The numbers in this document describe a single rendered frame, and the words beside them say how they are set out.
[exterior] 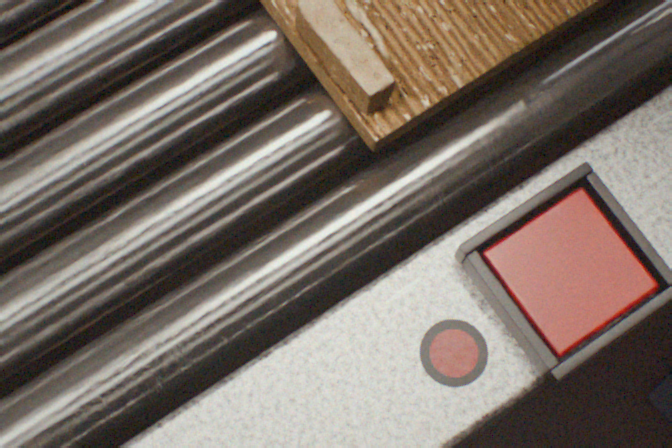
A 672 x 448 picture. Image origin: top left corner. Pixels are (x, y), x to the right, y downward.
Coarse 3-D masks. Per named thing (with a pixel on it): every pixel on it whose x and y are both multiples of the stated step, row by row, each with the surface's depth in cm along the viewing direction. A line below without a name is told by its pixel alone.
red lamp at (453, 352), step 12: (444, 336) 59; (456, 336) 59; (468, 336) 59; (432, 348) 58; (444, 348) 58; (456, 348) 58; (468, 348) 59; (432, 360) 58; (444, 360) 58; (456, 360) 58; (468, 360) 58; (444, 372) 58; (456, 372) 58; (468, 372) 58
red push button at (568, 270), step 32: (576, 192) 60; (544, 224) 59; (576, 224) 59; (608, 224) 59; (512, 256) 59; (544, 256) 59; (576, 256) 59; (608, 256) 59; (512, 288) 58; (544, 288) 58; (576, 288) 58; (608, 288) 58; (640, 288) 58; (544, 320) 58; (576, 320) 58; (608, 320) 58
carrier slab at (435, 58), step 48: (288, 0) 61; (336, 0) 61; (384, 0) 61; (432, 0) 62; (480, 0) 62; (528, 0) 62; (576, 0) 62; (384, 48) 61; (432, 48) 61; (480, 48) 61; (528, 48) 62; (336, 96) 60; (432, 96) 60; (384, 144) 60
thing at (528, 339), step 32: (544, 192) 59; (608, 192) 59; (512, 224) 59; (480, 256) 58; (640, 256) 59; (480, 288) 59; (512, 320) 57; (640, 320) 58; (544, 352) 57; (576, 352) 57
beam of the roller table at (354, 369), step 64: (640, 128) 62; (512, 192) 61; (640, 192) 61; (448, 256) 60; (320, 320) 59; (384, 320) 59; (256, 384) 58; (320, 384) 58; (384, 384) 58; (512, 384) 58
